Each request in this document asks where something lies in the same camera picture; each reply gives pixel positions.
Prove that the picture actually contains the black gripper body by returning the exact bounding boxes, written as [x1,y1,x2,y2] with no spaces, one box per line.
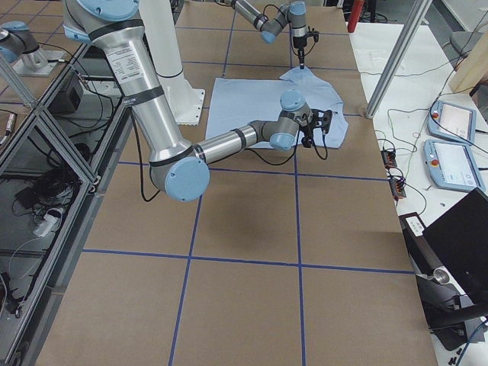
[292,36,307,49]
[300,118,316,140]

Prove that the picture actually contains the light blue t-shirt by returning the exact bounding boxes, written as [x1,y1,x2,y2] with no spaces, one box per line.
[205,67,348,149]

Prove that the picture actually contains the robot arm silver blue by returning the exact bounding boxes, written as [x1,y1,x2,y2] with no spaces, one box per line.
[63,1,316,201]
[220,0,310,69]

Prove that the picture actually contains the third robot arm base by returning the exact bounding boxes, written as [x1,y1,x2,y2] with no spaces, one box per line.
[1,21,64,76]

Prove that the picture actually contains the red fire extinguisher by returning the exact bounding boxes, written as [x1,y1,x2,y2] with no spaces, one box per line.
[347,0,364,34]

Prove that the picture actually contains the near blue teach pendant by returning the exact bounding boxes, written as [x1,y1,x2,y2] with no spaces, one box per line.
[423,139,485,192]

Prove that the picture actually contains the blue teach pendant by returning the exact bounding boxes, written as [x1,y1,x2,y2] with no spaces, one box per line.
[428,101,477,143]
[423,139,485,192]

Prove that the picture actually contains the far blue teach pendant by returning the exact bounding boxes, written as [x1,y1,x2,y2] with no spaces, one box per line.
[428,101,477,143]

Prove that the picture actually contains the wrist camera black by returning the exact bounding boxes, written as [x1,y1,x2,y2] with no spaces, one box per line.
[306,28,319,43]
[312,109,333,135]

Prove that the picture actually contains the aluminium frame post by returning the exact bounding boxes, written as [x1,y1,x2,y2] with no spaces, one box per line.
[365,0,432,119]

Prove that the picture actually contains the aluminium frame rack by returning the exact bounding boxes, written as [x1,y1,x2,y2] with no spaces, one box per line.
[1,43,130,365]

